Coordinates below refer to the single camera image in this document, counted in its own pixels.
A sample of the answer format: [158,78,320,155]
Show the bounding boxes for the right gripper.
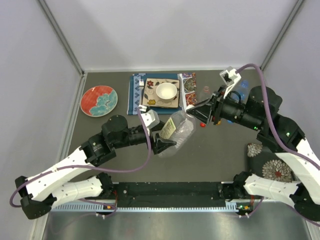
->
[187,85,262,132]

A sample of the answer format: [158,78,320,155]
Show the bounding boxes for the clear bottle white cap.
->
[158,110,196,158]

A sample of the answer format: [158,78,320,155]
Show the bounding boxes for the blue label water bottle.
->
[230,80,249,102]

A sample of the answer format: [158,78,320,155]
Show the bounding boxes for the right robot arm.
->
[186,86,320,226]

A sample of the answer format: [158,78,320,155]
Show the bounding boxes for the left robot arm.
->
[15,111,176,220]

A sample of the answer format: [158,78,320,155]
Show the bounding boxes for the white ceramic bowl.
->
[155,82,178,101]

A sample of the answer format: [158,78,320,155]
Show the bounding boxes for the square floral beige plate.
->
[141,78,181,109]

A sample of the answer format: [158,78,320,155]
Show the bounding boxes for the blue patterned placemat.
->
[127,72,198,115]

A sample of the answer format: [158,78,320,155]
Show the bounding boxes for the red and teal plate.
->
[80,85,118,118]

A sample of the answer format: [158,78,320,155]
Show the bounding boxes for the black floral square plate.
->
[247,143,295,183]

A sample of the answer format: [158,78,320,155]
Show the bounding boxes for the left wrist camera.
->
[138,105,160,130]

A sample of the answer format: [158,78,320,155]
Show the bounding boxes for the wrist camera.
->
[138,105,160,130]
[219,66,242,99]

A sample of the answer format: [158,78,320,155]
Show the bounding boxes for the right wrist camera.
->
[219,66,242,99]

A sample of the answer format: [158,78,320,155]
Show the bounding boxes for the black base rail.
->
[84,181,253,209]

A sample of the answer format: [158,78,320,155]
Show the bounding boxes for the grey slotted cable duct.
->
[52,201,252,213]

